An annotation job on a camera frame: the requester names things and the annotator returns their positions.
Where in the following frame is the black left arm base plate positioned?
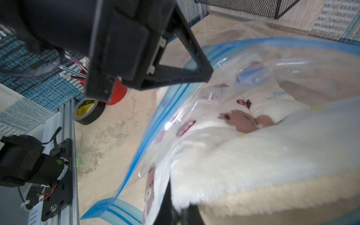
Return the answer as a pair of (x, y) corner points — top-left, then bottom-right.
(25, 138), (73, 225)

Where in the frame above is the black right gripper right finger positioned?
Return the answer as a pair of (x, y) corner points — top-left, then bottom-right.
(182, 205), (205, 225)

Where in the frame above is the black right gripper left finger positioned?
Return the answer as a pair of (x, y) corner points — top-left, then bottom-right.
(153, 181), (179, 225)

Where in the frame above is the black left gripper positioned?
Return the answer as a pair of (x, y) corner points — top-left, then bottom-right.
(22, 0), (214, 103)

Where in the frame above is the grey tape roll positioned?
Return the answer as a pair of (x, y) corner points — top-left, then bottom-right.
(72, 98), (106, 125)

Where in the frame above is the red pencil cup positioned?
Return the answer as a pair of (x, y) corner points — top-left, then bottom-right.
(106, 78), (127, 106)

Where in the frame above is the black wire shelf rack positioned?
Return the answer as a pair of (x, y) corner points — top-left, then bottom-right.
(195, 0), (300, 20)

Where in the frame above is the clear vacuum bag blue zipper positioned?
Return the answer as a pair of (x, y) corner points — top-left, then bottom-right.
(82, 37), (360, 225)

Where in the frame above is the white bear print blanket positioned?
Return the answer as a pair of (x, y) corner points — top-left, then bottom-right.
(142, 83), (360, 225)

